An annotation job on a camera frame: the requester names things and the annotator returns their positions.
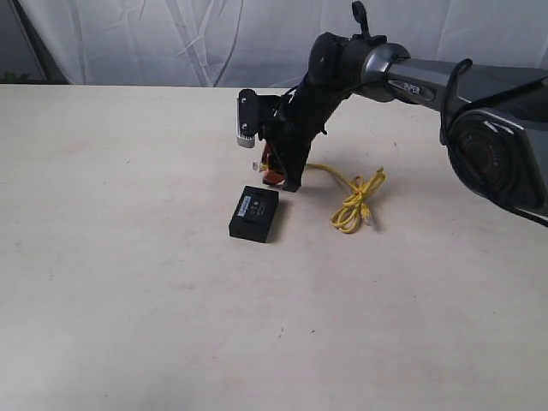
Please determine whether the small black box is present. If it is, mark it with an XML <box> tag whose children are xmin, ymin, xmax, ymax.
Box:
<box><xmin>229</xmin><ymin>186</ymin><xmax>279</xmax><ymax>243</ymax></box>

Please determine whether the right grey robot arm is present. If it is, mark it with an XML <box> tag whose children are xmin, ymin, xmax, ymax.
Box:
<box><xmin>259</xmin><ymin>33</ymin><xmax>547</xmax><ymax>224</ymax></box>

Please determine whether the yellow ethernet cable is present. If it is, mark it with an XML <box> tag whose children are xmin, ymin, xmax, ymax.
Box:
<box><xmin>249</xmin><ymin>161</ymin><xmax>386</xmax><ymax>235</ymax></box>

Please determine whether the white backdrop curtain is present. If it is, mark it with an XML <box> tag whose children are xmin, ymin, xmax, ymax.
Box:
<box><xmin>1</xmin><ymin>1</ymin><xmax>547</xmax><ymax>87</ymax></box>

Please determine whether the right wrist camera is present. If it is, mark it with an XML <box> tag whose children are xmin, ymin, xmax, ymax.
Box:
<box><xmin>236</xmin><ymin>88</ymin><xmax>281</xmax><ymax>149</ymax></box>

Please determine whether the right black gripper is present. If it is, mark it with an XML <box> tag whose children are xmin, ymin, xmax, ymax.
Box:
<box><xmin>259</xmin><ymin>79</ymin><xmax>351</xmax><ymax>194</ymax></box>

